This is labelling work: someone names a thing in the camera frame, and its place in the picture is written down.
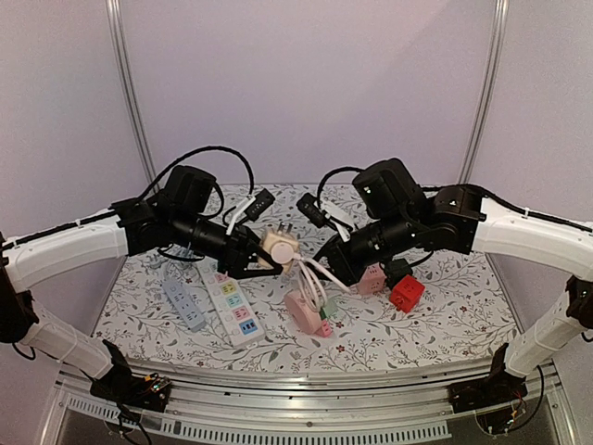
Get pink cube socket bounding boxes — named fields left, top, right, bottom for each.
left=356, top=263, right=385, bottom=295

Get pink coiled cable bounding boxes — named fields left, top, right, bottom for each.
left=291, top=257, right=353, bottom=316

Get pink heart adapter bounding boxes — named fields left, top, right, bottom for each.
left=316, top=320, right=333, bottom=338

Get right aluminium frame post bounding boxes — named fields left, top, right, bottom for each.
left=458, top=0, right=510, bottom=183

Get grey-blue power strip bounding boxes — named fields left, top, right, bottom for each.
left=162, top=280, right=206, bottom=333

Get green cube adapter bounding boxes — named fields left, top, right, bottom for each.
left=320, top=299, right=337, bottom=320

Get red cube socket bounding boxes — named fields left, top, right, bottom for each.
left=389, top=274, right=425, bottom=313

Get white colourful power strip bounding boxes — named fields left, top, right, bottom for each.
left=197, top=259, right=266, bottom=348

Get aluminium frame post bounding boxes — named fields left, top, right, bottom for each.
left=106, top=0, right=157, bottom=183
left=458, top=0, right=510, bottom=183

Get left aluminium frame post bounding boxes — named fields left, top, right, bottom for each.
left=106, top=0, right=157, bottom=183

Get dark green cube socket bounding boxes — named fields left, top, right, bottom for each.
left=383, top=259, right=413, bottom=288

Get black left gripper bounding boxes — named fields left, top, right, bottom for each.
left=171, top=209, right=283, bottom=278

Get floral table mat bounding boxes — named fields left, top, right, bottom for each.
left=87, top=184, right=532, bottom=375

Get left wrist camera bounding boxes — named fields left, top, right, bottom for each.
left=223, top=188, right=275, bottom=235

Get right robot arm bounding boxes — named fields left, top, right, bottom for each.
left=316, top=158, right=592, bottom=413

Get bundled light cables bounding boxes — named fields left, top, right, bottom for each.
left=145, top=245, right=205, bottom=274

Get pink round socket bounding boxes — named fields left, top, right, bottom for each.
left=284, top=290, right=322, bottom=335

